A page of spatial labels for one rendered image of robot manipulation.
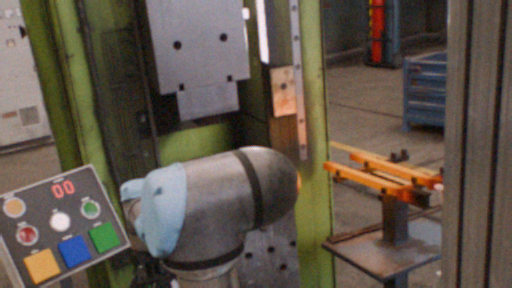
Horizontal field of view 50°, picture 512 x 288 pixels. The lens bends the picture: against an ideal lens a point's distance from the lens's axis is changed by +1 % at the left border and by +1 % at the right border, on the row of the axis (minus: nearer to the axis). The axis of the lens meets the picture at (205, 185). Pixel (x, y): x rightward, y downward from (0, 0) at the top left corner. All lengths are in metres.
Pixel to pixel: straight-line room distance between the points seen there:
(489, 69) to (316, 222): 1.69
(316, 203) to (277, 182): 1.48
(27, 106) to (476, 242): 6.51
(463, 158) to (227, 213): 0.28
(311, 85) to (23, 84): 5.22
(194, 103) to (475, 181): 1.23
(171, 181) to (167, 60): 1.04
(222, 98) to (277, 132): 0.34
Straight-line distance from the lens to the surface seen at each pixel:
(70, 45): 1.80
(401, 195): 1.68
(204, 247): 0.70
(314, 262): 2.30
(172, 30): 1.70
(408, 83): 5.67
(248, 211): 0.71
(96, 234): 1.63
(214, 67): 1.75
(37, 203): 1.61
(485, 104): 0.60
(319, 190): 2.19
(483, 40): 0.60
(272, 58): 1.93
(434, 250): 1.94
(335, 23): 9.71
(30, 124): 6.99
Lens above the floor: 1.69
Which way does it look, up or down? 21 degrees down
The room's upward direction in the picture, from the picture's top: 8 degrees counter-clockwise
